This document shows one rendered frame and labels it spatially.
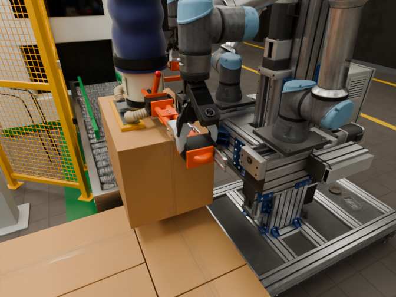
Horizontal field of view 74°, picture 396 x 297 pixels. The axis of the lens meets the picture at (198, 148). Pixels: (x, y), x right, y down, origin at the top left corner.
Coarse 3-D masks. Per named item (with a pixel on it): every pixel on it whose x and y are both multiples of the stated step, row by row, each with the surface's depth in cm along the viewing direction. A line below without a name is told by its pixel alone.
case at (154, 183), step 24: (144, 120) 116; (120, 144) 98; (144, 144) 98; (168, 144) 102; (120, 168) 98; (144, 168) 102; (168, 168) 107; (192, 168) 112; (120, 192) 129; (144, 192) 108; (168, 192) 113; (192, 192) 119; (144, 216) 114; (168, 216) 120
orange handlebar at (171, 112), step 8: (168, 80) 125; (176, 80) 127; (152, 88) 111; (144, 96) 106; (160, 112) 89; (168, 112) 89; (176, 112) 89; (160, 120) 89; (168, 120) 84; (200, 160) 66; (208, 160) 67
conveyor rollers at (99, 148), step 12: (96, 84) 327; (108, 84) 332; (120, 84) 329; (96, 96) 291; (84, 108) 263; (96, 108) 261; (84, 120) 241; (96, 120) 238; (96, 144) 201; (96, 156) 187; (108, 156) 189; (108, 168) 175; (108, 180) 167
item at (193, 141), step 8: (192, 136) 72; (200, 136) 72; (192, 144) 68; (200, 144) 68; (208, 144) 68; (184, 152) 71; (192, 152) 66; (200, 152) 67; (208, 152) 68; (184, 160) 70; (192, 160) 67
